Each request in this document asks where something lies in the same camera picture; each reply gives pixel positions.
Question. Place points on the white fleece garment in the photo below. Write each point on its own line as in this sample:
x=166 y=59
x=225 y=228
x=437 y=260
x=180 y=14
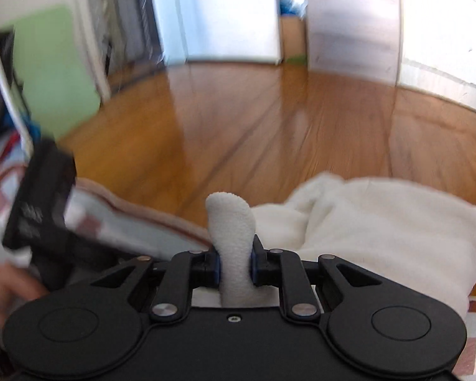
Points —
x=380 y=230

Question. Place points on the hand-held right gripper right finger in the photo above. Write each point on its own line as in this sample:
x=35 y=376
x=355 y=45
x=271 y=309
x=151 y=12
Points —
x=254 y=270

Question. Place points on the cardboard box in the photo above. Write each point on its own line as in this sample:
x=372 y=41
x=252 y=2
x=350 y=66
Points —
x=293 y=37

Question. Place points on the white door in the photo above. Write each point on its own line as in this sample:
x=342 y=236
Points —
x=226 y=12

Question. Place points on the person's left hand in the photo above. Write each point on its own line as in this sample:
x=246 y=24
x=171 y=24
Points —
x=6 y=293

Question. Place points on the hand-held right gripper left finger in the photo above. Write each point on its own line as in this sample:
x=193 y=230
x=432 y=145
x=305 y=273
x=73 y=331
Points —
x=217 y=270

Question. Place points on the green board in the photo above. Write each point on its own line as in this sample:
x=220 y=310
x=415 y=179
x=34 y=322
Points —
x=55 y=71

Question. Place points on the checked blanket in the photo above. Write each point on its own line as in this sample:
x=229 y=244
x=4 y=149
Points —
x=142 y=226

